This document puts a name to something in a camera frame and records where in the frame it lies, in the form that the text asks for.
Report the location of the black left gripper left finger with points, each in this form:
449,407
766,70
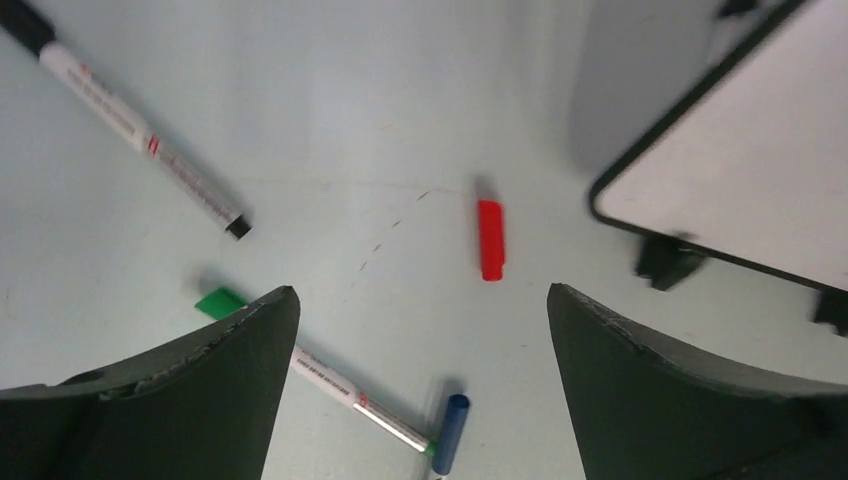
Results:
201,406

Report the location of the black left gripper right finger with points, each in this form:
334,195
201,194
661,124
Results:
645,405

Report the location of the red marker cap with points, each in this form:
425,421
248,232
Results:
491,239

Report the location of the white whiteboard black frame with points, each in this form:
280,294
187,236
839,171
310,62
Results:
750,165

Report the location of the green whiteboard marker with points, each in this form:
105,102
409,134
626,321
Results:
222,302

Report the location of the blue whiteboard marker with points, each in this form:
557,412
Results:
454,419

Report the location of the black whiteboard marker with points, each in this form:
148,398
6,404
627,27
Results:
37,35

